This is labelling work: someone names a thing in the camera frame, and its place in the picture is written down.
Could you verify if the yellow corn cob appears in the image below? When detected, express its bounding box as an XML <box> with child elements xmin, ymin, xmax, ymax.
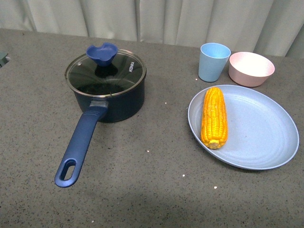
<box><xmin>200</xmin><ymin>87</ymin><xmax>228</xmax><ymax>149</ymax></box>

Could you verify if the glass lid blue knob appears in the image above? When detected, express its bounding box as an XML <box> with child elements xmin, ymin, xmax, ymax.
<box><xmin>65</xmin><ymin>42</ymin><xmax>146</xmax><ymax>97</ymax></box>

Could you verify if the green dish rack end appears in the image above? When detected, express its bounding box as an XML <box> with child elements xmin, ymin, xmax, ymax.
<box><xmin>0</xmin><ymin>51</ymin><xmax>10</xmax><ymax>68</ymax></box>

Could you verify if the dark blue saucepan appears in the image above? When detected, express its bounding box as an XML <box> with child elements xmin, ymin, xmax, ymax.
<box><xmin>54</xmin><ymin>48</ymin><xmax>147</xmax><ymax>188</ymax></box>

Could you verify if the pink bowl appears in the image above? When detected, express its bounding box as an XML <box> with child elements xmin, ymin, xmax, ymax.
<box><xmin>228</xmin><ymin>52</ymin><xmax>275</xmax><ymax>87</ymax></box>

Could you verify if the light blue cup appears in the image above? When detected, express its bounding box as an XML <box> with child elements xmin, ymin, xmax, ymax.
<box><xmin>199</xmin><ymin>43</ymin><xmax>231</xmax><ymax>82</ymax></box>

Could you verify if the white curtain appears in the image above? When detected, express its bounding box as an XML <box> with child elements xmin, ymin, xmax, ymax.
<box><xmin>0</xmin><ymin>0</ymin><xmax>304</xmax><ymax>58</ymax></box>

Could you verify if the light blue plate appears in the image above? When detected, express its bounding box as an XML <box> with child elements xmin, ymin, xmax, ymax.
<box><xmin>203</xmin><ymin>85</ymin><xmax>299</xmax><ymax>170</ymax></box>

